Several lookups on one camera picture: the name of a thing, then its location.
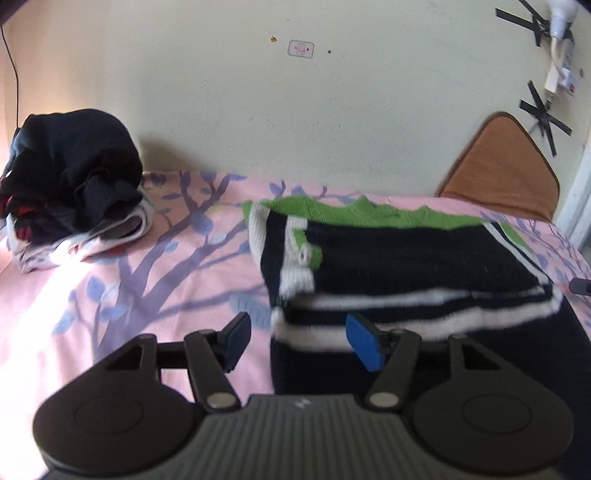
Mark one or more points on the pile of dark clothes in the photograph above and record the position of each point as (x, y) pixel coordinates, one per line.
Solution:
(69, 182)

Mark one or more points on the small wall sticker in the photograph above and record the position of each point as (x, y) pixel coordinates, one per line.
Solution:
(301, 48)

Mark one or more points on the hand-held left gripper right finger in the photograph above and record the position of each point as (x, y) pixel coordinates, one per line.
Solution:
(364, 346)

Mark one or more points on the green black white knit sweater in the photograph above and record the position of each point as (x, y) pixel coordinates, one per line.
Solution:
(411, 281)

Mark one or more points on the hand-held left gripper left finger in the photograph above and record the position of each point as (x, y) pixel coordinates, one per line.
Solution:
(238, 340)

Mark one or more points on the brown cushion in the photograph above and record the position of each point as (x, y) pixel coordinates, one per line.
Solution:
(501, 170)

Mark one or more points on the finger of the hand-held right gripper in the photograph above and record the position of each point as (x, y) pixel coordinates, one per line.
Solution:
(582, 285)

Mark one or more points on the pink tree print bed sheet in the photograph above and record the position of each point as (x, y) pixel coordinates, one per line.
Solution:
(152, 277)

